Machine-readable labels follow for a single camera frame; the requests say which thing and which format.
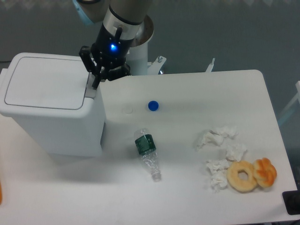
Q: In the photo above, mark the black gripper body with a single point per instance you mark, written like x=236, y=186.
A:
x=109, y=51

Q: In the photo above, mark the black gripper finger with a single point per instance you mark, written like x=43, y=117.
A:
x=91, y=67
x=116, y=73

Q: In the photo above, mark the white lidded trash can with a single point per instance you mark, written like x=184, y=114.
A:
x=51, y=97

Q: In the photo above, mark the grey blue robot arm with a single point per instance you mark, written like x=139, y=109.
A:
x=121, y=20

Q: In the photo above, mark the white mounting plate with bolt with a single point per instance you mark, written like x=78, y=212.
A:
x=156, y=67

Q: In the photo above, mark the white bottle cap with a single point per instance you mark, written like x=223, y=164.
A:
x=127, y=109

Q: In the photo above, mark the blue bottle cap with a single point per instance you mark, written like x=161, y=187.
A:
x=153, y=105

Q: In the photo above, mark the crushed clear plastic bottle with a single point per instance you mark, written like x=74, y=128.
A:
x=148, y=152

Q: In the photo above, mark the crumpled white tissue left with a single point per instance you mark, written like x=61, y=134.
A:
x=209, y=138

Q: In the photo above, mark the crumpled white tissue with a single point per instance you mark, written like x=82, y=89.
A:
x=225, y=131
x=209, y=138
x=235, y=152
x=219, y=181
x=217, y=165

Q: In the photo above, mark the crumpled white tissue top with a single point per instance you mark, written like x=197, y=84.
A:
x=225, y=131

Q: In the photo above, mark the crumpled white tissue lower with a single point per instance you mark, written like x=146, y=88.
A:
x=217, y=165

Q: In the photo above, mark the crumpled white tissue middle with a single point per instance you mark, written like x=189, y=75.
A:
x=235, y=152

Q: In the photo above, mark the crumpled white tissue bottom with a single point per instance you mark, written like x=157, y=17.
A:
x=219, y=181

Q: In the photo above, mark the orange object at edge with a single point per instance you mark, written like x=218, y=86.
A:
x=1, y=194

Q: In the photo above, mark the orange twisted bread roll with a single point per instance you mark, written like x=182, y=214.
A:
x=264, y=172

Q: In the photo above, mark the black device at edge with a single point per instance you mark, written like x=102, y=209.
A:
x=292, y=202

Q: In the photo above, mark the white bracket behind table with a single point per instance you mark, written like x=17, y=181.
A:
x=210, y=66

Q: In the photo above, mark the plain ring donut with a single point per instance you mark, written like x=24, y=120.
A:
x=240, y=176

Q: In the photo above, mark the white frame at right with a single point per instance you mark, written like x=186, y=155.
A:
x=292, y=106

